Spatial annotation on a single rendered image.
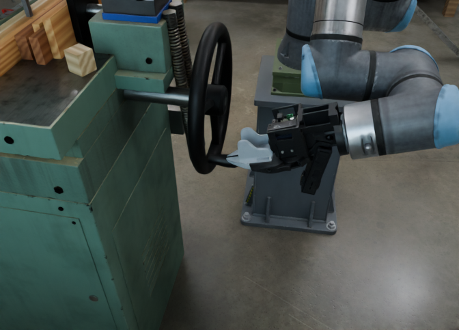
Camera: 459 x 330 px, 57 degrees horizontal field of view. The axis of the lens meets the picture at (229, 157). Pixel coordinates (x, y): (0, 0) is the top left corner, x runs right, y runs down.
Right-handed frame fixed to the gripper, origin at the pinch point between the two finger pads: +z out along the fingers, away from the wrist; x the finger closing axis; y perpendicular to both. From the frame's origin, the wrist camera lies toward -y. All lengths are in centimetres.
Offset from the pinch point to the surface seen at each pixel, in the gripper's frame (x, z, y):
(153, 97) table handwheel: -8.5, 14.5, 11.8
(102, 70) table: -2.6, 17.4, 21.6
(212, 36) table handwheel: -8.0, -1.7, 20.4
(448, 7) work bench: -280, -83, -102
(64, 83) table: 3.1, 21.1, 23.4
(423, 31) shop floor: -250, -61, -102
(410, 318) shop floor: -21, -25, -89
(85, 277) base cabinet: 12.0, 37.4, -15.5
